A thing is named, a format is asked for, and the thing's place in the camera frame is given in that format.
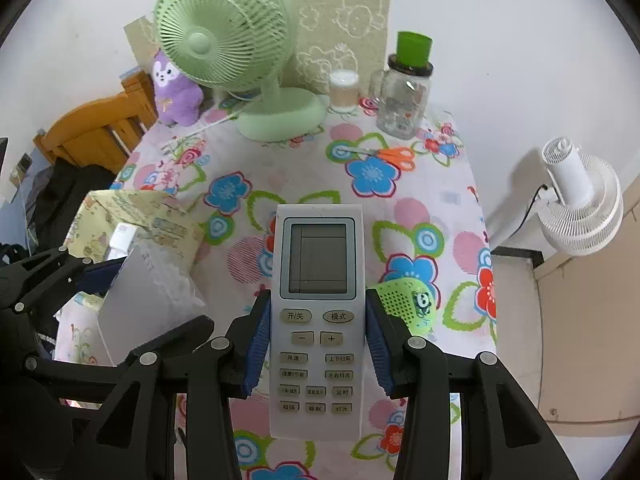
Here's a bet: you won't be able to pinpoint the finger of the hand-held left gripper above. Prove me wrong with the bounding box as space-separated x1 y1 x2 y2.
22 314 216 403
0 246 128 321

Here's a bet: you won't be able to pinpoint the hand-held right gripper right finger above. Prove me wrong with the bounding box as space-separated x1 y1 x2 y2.
365 287 581 480

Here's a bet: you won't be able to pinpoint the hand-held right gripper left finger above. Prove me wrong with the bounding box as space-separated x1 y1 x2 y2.
75 289 272 480

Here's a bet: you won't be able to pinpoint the yellow printed storage box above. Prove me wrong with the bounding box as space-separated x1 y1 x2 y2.
54 189 206 366

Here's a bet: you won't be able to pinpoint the white remote control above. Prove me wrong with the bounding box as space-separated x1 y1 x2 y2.
268 204 363 442

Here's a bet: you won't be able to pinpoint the green panda speaker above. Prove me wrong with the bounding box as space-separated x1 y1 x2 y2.
374 280 437 337

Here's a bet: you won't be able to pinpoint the white translucent plastic box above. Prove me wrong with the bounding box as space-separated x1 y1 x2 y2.
97 239 207 367

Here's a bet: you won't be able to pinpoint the black clothing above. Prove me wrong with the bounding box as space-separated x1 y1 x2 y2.
25 157 118 251

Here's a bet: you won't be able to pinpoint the floral tablecloth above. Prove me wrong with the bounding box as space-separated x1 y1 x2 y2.
52 105 498 480

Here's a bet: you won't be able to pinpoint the orange scissors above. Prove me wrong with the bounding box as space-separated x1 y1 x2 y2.
345 146 416 171

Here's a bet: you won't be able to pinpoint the purple plush toy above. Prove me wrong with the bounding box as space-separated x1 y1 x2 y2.
151 49 203 127

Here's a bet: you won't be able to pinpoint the beige wooden cabinet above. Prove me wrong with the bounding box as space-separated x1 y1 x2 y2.
490 175 640 426

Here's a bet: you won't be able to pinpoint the white floor fan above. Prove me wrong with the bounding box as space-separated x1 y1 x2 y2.
537 136 625 258

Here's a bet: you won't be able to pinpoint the glass jar with green lid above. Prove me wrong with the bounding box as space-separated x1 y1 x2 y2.
370 31 435 142

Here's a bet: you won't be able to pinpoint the cotton swab container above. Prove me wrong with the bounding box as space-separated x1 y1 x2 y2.
328 70 360 114

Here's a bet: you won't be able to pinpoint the green desk fan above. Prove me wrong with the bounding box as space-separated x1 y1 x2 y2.
154 0 327 143

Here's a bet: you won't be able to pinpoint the white power cable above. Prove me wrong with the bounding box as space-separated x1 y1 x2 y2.
165 91 261 143

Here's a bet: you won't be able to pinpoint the black fan cable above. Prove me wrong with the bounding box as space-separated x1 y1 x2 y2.
510 184 553 247

